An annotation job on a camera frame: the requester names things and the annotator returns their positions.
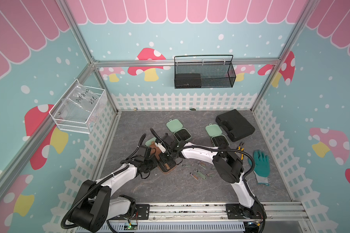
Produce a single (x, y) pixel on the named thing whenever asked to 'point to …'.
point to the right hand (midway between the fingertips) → (160, 158)
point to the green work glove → (261, 167)
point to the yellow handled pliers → (242, 148)
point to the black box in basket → (187, 80)
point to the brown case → (165, 163)
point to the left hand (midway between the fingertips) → (158, 164)
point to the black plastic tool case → (235, 124)
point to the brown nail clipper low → (194, 176)
